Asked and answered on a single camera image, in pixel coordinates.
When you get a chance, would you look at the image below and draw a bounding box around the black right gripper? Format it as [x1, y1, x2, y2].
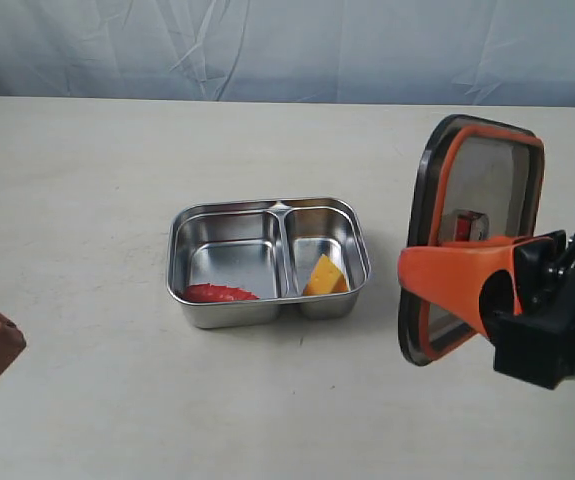
[398, 230, 575, 390]

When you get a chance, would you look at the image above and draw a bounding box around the dark transparent lunch box lid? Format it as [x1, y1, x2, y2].
[398, 114, 545, 366]

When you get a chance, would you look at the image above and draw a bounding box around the yellow toy cheese wedge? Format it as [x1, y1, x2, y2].
[303, 254, 349, 296]

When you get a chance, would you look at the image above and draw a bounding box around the red toy sausage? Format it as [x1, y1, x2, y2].
[182, 283, 259, 303]

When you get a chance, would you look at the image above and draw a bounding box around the steel two-compartment lunch box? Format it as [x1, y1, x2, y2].
[166, 197, 371, 329]

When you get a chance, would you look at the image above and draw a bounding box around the light blue backdrop cloth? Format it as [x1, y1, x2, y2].
[0, 1, 575, 107]

